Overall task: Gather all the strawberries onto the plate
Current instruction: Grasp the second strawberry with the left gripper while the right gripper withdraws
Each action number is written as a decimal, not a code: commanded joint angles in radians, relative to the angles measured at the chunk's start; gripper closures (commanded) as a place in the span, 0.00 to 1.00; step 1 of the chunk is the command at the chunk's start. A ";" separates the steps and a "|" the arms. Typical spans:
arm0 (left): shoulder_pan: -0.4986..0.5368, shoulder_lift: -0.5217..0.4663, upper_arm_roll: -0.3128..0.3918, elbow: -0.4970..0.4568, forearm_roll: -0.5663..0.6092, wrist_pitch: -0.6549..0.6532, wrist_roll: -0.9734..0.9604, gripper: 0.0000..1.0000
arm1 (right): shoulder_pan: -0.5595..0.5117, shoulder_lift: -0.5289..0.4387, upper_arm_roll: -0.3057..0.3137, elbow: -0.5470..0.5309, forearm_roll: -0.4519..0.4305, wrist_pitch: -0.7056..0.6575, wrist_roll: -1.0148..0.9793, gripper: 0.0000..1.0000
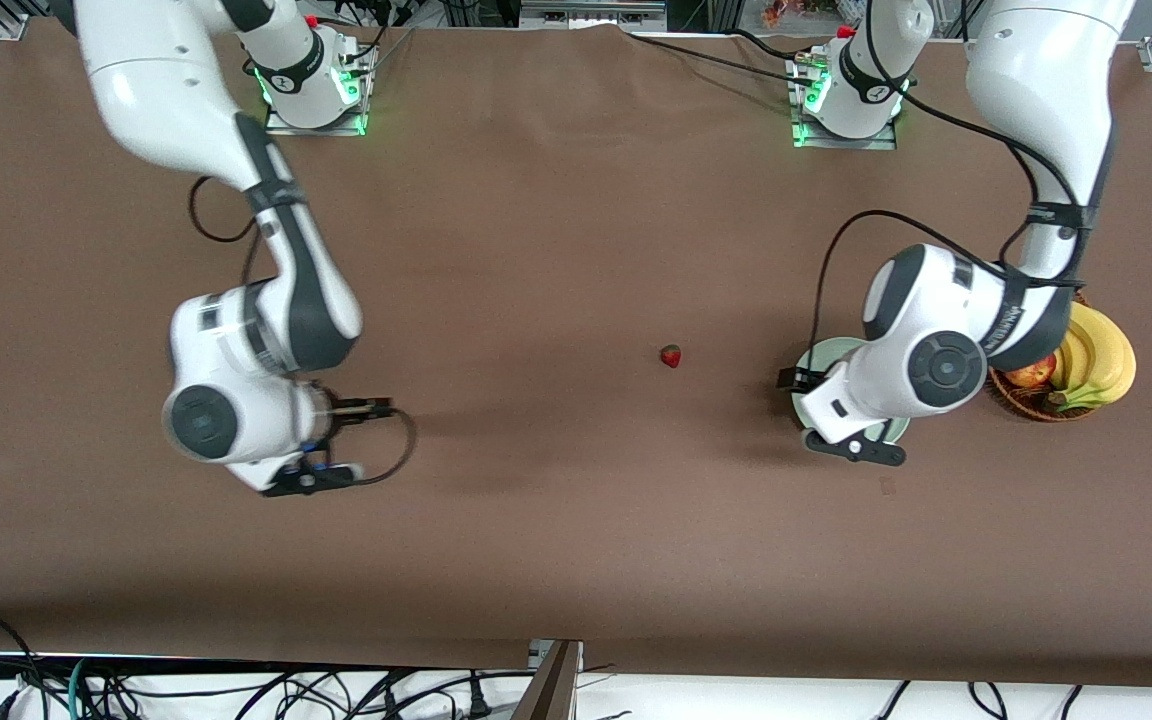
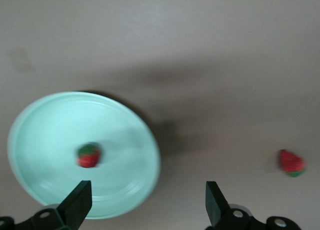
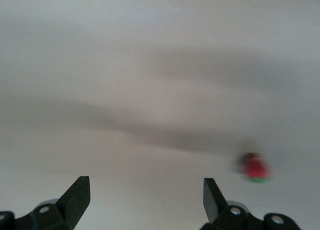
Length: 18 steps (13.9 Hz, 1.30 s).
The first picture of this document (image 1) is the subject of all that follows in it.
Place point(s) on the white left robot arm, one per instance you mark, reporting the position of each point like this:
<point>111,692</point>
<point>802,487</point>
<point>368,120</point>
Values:
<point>1036,80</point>

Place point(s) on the grey metal box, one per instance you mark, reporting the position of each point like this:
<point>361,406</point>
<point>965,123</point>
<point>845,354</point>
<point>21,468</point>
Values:
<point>591,15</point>

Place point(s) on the red apple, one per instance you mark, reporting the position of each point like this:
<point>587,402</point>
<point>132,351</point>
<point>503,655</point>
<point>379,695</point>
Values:
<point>1036,375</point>

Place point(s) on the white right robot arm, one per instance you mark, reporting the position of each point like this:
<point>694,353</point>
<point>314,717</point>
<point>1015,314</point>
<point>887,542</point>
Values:
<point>156,90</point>

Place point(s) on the brown wicker basket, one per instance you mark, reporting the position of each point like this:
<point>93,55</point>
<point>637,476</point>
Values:
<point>1026,408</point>

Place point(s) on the yellow banana bunch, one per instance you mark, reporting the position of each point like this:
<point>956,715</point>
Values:
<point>1106,360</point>

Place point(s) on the large table cover sheet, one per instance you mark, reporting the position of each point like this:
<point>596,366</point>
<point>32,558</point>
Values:
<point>576,520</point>

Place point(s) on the red toy strawberry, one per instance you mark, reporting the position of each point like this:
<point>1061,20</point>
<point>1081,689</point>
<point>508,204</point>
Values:
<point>671,356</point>

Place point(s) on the small metal bracket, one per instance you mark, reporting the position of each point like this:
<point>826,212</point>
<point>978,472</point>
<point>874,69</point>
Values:
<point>536,652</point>

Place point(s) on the orange red background clutter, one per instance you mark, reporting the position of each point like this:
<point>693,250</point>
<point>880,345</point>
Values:
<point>781,12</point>

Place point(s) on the light green round plate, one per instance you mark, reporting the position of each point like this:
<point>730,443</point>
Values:
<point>821,355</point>

